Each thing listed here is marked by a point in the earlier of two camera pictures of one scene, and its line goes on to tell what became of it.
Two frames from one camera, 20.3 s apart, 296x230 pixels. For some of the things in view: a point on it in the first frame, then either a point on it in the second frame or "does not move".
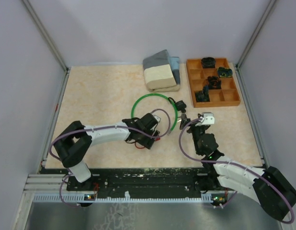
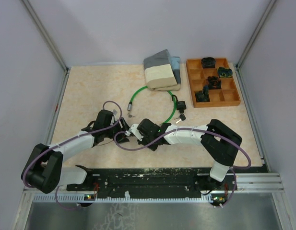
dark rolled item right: [224, 73] does not move
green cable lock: [154, 94] to [130, 104]
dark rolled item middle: [214, 82] does not move
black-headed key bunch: [183, 115] does not move
